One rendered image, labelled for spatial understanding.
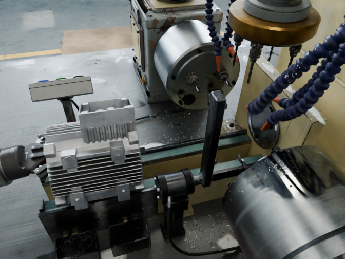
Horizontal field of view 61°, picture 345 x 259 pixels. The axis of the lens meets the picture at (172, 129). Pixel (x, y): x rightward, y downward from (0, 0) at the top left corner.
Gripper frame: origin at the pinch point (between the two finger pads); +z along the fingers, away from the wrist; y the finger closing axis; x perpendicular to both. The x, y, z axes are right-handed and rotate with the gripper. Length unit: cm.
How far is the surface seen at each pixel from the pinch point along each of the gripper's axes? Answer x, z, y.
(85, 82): -0.6, -0.7, 24.1
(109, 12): 111, 20, 352
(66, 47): 89, -33, 234
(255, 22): -22.3, 36.0, -4.3
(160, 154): 16.9, 14.7, 4.7
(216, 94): -15.2, 24.8, -13.0
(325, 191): -5.2, 36.0, -31.6
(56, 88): -1.2, -8.9, 23.7
